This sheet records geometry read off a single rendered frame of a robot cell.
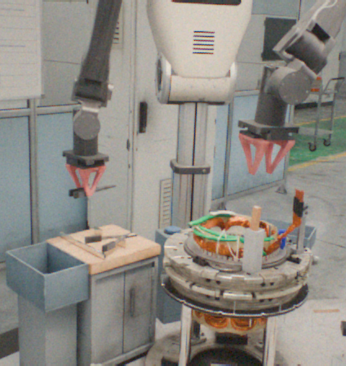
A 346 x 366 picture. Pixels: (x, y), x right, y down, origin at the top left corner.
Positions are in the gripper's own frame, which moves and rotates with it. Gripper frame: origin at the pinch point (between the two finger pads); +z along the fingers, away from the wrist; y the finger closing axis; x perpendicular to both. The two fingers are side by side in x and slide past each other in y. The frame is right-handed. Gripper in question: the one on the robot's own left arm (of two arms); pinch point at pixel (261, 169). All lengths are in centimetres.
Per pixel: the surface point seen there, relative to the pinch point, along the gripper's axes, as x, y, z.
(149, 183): 214, 103, 79
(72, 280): 21.5, -28.1, 30.0
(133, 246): 27.4, -10.7, 26.7
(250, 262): -1.8, -0.4, 18.9
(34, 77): 250, 39, 21
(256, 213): -1.0, -0.1, 8.7
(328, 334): 10, 43, 52
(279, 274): -4.9, 5.2, 20.8
